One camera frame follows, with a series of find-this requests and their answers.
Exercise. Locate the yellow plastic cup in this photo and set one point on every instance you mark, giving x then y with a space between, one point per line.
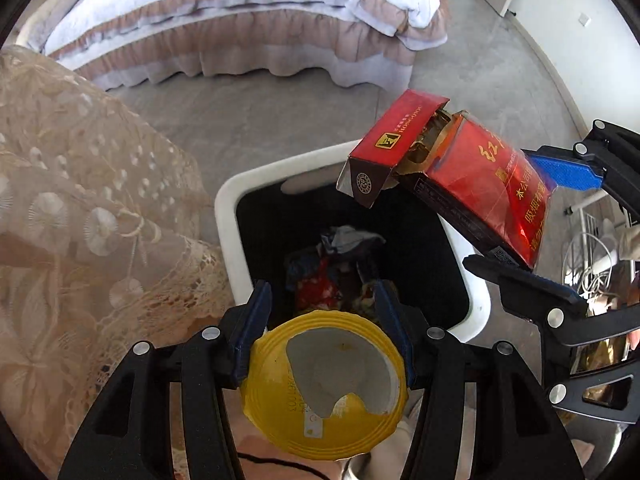
327 385

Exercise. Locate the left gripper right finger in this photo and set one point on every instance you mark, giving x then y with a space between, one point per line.
517 433

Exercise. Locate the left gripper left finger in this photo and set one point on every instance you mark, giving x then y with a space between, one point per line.
159 397

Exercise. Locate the white square trash bin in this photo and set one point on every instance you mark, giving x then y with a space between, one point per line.
285 221

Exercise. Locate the red snack bag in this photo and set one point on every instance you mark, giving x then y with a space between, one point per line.
318 292

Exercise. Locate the bed with lilac duvet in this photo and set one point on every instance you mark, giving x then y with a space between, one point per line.
122 43

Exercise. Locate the red cigarette box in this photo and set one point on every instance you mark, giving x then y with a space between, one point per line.
484 187

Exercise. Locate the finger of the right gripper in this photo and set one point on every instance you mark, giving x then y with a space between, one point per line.
565 173
552 307

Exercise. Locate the lace floral tablecloth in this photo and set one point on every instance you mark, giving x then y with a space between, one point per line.
100 248

